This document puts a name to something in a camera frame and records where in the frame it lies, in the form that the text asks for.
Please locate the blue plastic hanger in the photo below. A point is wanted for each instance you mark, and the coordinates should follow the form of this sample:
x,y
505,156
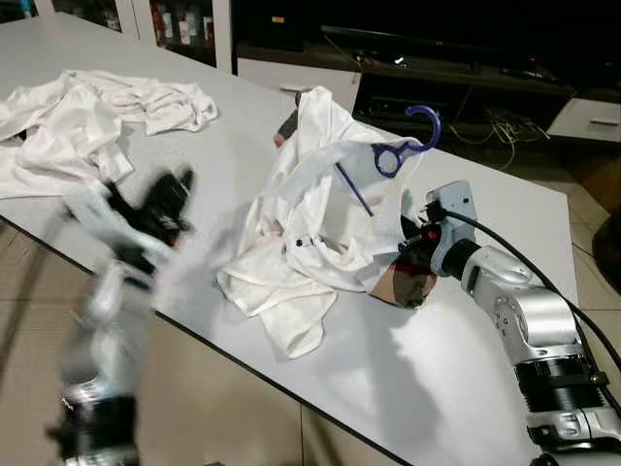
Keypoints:
x,y
354,189

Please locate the white shirt with brown patches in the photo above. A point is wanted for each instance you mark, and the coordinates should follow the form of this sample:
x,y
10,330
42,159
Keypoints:
x,y
320,262

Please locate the silver left arm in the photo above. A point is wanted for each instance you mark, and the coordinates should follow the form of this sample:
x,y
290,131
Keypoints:
x,y
102,340

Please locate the plain white shirt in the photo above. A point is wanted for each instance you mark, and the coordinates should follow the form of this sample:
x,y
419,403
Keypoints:
x,y
58,146

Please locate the black media player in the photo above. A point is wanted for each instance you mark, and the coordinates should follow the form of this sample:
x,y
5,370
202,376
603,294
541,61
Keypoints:
x,y
383,107

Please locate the white glass door cabinet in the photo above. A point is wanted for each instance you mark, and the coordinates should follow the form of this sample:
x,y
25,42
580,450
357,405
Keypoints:
x,y
223,34

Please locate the dark tv stand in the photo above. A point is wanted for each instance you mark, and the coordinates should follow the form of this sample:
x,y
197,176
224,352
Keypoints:
x,y
505,83

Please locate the black speaker orange label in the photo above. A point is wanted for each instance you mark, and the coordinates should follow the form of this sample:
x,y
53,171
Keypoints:
x,y
277,29

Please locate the black television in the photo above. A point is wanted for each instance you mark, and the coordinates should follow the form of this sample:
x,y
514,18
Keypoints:
x,y
398,49

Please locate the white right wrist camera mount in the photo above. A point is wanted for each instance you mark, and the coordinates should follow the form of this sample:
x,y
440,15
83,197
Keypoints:
x,y
456,209

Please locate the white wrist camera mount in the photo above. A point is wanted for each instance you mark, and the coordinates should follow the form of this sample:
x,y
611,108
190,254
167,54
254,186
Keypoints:
x,y
92,218
456,209

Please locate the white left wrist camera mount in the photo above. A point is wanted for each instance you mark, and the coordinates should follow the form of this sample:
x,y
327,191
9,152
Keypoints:
x,y
92,218

